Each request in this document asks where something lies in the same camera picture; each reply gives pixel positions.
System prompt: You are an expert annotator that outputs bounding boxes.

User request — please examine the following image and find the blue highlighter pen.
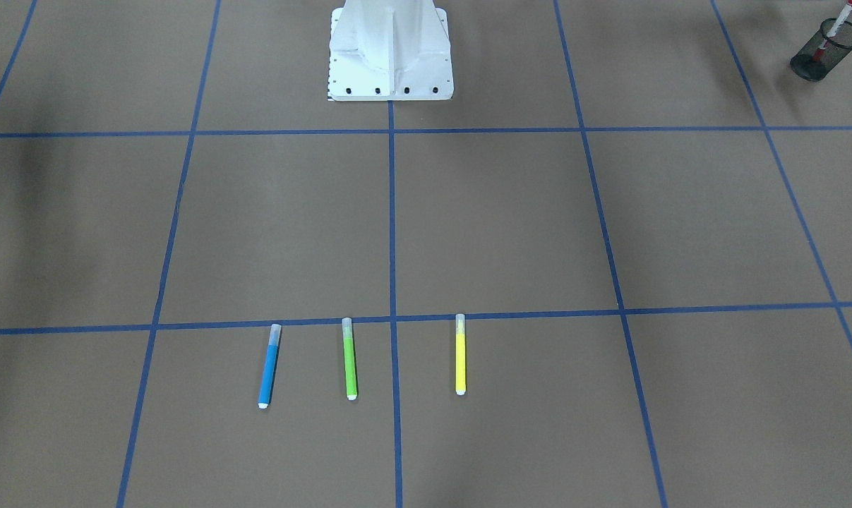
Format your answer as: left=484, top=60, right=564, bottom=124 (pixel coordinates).
left=257, top=324, right=282, bottom=411

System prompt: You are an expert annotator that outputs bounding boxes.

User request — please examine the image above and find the red white marker pen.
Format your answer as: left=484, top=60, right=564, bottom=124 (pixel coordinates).
left=812, top=1, right=852, bottom=65

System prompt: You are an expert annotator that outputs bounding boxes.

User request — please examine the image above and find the yellow highlighter pen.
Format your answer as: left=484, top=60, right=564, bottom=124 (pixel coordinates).
left=455, top=314, right=467, bottom=396

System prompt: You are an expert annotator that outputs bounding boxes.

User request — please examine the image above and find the green highlighter pen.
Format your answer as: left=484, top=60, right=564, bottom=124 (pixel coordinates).
left=341, top=316, right=359, bottom=401

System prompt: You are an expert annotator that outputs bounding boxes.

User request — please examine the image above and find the black mesh cup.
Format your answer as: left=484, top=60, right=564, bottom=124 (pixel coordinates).
left=789, top=18, right=852, bottom=83

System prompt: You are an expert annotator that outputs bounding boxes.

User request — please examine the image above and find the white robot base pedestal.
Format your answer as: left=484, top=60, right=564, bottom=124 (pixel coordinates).
left=327, top=1, right=455, bottom=101

